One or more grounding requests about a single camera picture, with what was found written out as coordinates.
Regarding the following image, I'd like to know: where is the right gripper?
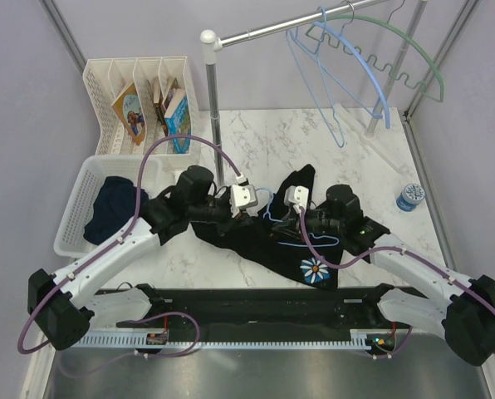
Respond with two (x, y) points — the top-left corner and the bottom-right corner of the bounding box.
(272, 206), (344, 243)

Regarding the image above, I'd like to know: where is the black t-shirt with daisy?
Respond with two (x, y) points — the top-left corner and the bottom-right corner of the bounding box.
(191, 164), (338, 292)

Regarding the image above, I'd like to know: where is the light blue wire hanger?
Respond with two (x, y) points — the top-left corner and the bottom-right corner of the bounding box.
(256, 187), (340, 248)

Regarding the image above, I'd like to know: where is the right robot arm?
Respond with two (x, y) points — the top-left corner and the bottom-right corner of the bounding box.
(273, 185), (495, 367)

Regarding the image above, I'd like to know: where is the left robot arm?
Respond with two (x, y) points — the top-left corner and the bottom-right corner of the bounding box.
(27, 165), (258, 351)

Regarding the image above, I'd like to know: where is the green plastic curved hanger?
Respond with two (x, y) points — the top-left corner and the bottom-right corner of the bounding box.
(305, 13), (445, 103)

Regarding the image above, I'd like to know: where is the blue plastic curved hanger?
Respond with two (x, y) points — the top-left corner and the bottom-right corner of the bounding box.
(311, 2), (391, 128)

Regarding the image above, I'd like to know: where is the navy blue cloth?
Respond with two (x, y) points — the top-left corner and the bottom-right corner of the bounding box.
(83, 176), (137, 245)

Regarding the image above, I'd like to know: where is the blue illustrated book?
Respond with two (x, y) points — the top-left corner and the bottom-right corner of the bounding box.
(164, 88), (191, 136)

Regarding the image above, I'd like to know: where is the blue round container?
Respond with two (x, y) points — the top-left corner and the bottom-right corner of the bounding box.
(396, 184), (425, 212)

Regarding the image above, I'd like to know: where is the dark thin book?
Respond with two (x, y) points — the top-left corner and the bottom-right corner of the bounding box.
(152, 77), (179, 136)

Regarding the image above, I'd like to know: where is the orange illustrated book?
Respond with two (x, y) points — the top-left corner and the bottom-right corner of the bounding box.
(111, 82), (146, 145)

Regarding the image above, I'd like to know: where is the white file organizer rack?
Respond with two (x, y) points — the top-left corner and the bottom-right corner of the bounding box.
(82, 56), (203, 155)

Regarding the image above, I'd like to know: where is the white plastic laundry basket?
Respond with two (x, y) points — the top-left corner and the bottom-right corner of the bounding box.
(53, 155), (165, 259)

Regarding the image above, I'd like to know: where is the metal clothes rack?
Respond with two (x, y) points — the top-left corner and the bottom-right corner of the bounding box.
(199, 1), (428, 173)

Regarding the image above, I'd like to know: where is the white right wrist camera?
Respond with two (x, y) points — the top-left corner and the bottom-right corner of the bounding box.
(283, 185), (310, 214)

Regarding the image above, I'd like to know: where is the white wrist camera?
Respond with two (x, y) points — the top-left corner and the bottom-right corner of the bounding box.
(283, 185), (310, 214)
(230, 179), (258, 218)

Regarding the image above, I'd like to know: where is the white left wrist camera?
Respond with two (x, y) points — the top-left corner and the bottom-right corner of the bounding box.
(230, 179), (258, 218)

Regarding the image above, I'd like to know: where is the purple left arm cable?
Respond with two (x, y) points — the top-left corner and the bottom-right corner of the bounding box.
(17, 133), (248, 355)

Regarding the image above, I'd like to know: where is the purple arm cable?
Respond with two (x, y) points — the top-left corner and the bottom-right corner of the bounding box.
(299, 205), (495, 358)
(17, 133), (248, 355)

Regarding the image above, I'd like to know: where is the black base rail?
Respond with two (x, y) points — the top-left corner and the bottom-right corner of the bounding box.
(93, 284), (414, 333)

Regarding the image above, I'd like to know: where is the white slotted cable duct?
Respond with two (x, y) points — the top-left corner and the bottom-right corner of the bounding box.
(73, 330), (395, 352)

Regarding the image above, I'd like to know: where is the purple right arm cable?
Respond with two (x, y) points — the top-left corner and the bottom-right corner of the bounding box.
(299, 205), (495, 358)

